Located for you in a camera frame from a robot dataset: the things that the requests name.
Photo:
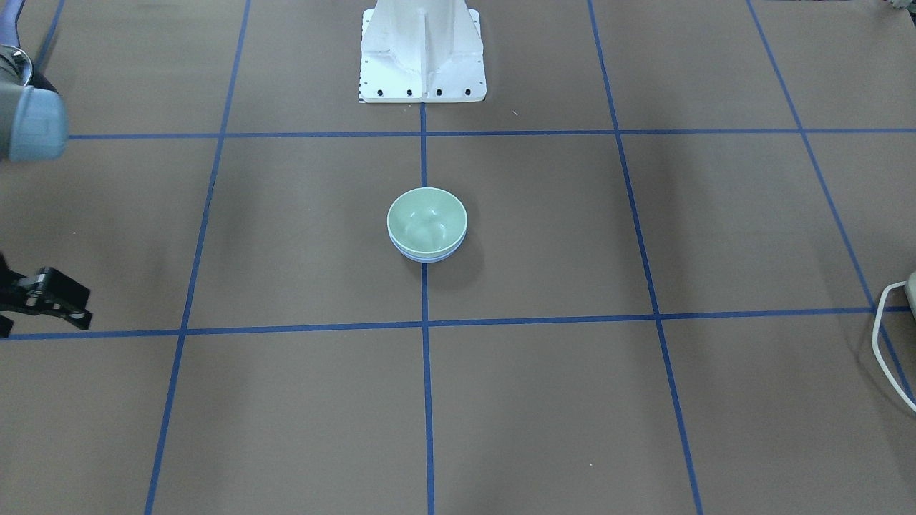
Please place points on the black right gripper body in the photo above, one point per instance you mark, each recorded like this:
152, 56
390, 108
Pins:
44, 294

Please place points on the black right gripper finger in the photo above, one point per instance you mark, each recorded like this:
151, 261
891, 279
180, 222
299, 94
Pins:
56, 292
80, 319

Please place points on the blue bowl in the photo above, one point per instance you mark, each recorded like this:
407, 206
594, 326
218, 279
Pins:
436, 256

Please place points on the green bowl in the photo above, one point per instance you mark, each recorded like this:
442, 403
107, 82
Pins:
427, 219

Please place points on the dark blue saucepan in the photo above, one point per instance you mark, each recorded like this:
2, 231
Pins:
14, 59

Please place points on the chrome and white toaster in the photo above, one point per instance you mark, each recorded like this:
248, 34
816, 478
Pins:
910, 291

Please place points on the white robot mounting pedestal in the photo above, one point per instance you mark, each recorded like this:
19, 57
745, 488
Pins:
421, 51

